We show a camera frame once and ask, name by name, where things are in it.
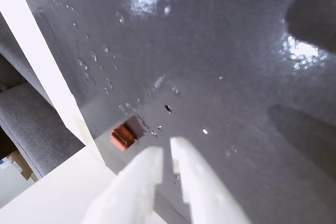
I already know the grey fabric sofa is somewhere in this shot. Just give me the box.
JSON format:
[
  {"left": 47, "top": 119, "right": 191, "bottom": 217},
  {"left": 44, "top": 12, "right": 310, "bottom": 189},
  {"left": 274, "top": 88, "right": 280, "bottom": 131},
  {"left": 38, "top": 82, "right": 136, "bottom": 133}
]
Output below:
[{"left": 0, "top": 11, "right": 86, "bottom": 180}]

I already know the brown cardboard box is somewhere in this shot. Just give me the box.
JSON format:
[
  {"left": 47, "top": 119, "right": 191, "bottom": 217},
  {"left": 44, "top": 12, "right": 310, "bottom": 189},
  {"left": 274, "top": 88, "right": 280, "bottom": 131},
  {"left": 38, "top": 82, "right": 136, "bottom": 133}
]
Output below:
[{"left": 0, "top": 149, "right": 36, "bottom": 182}]

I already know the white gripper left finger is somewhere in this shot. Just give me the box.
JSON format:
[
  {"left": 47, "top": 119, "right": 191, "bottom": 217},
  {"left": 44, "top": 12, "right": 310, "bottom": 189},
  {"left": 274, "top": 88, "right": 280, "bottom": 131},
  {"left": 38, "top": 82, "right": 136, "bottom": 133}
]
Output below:
[{"left": 81, "top": 145, "right": 169, "bottom": 224}]

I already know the black glossy table mat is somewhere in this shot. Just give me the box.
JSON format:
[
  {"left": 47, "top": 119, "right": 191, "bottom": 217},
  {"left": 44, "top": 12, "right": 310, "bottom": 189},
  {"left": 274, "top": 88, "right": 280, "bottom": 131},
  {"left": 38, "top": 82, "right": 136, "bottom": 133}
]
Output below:
[{"left": 13, "top": 0, "right": 336, "bottom": 224}]

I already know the small red-brown cube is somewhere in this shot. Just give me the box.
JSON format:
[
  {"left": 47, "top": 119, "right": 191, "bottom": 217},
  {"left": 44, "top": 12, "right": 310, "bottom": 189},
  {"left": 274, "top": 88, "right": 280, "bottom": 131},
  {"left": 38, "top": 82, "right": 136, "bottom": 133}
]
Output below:
[{"left": 110, "top": 123, "right": 136, "bottom": 153}]

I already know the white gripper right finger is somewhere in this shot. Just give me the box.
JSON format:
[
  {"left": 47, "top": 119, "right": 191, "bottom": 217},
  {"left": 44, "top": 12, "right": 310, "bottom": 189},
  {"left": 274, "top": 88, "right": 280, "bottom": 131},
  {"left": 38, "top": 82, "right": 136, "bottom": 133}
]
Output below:
[{"left": 170, "top": 136, "right": 253, "bottom": 224}]

